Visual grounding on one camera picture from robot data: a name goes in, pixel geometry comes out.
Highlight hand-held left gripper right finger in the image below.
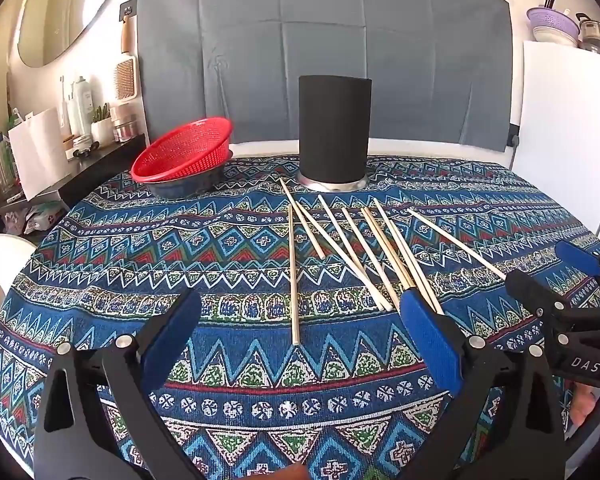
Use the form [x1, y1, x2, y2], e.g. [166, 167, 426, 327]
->
[399, 287, 566, 480]

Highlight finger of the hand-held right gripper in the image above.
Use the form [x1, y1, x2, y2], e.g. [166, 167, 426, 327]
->
[554, 240, 600, 307]
[505, 269, 576, 332]

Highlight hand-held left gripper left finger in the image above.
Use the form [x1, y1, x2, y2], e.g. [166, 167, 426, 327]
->
[34, 287, 203, 480]

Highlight bunch of wooden chopsticks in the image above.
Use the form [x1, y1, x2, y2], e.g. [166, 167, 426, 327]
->
[279, 177, 508, 346]

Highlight black cylindrical utensil holder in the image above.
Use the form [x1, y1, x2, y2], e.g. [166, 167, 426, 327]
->
[296, 75, 372, 192]

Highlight person's right hand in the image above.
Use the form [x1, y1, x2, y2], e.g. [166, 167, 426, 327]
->
[570, 384, 600, 428]

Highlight blue patterned tablecloth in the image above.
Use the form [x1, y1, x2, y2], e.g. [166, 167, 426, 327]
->
[0, 152, 600, 480]

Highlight white fridge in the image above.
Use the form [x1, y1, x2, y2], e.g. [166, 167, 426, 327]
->
[507, 40, 600, 256]

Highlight dark blue bowl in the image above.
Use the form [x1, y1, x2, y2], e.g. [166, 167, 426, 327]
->
[147, 150, 233, 200]

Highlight plastic packets under shelf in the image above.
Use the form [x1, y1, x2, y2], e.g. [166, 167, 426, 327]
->
[5, 200, 66, 236]

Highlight red plastic basket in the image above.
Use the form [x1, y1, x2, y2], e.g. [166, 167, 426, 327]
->
[131, 117, 234, 184]

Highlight black side shelf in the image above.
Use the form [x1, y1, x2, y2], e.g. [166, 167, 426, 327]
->
[0, 132, 148, 221]

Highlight white chair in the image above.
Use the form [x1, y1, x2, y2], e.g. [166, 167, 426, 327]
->
[0, 234, 38, 346]

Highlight pink glass jar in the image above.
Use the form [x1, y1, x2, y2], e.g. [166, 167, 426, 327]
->
[112, 105, 140, 143]

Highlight small potted plant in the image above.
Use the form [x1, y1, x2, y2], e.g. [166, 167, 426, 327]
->
[91, 102, 113, 143]

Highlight white paper bag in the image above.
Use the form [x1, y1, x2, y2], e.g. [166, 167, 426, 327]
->
[7, 107, 71, 201]

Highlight stack of white bowls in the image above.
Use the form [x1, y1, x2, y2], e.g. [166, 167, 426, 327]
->
[531, 27, 578, 47]

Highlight steel cooking pot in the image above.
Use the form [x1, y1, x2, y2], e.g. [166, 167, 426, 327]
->
[575, 12, 600, 58]

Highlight clear water bottle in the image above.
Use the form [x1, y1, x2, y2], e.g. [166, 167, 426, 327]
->
[0, 132, 18, 193]

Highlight purple plastic colander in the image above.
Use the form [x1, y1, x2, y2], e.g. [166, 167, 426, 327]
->
[526, 6, 581, 46]

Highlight white spray bottle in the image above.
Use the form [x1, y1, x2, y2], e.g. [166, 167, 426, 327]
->
[67, 76, 95, 136]

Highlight wooden hairbrush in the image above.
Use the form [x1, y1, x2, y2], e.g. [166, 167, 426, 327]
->
[114, 15, 140, 106]

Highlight grey-blue wall cloth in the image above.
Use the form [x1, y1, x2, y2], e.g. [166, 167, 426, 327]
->
[136, 0, 512, 152]

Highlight round wall mirror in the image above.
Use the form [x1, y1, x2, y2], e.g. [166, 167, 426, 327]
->
[17, 0, 131, 68]

